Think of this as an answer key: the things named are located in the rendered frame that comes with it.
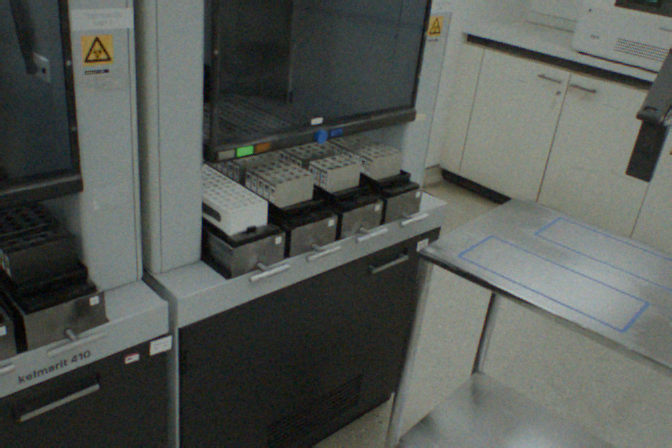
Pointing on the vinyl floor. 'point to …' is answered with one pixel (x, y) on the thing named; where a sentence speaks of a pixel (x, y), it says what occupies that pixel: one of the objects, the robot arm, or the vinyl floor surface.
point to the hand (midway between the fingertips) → (663, 159)
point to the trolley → (628, 293)
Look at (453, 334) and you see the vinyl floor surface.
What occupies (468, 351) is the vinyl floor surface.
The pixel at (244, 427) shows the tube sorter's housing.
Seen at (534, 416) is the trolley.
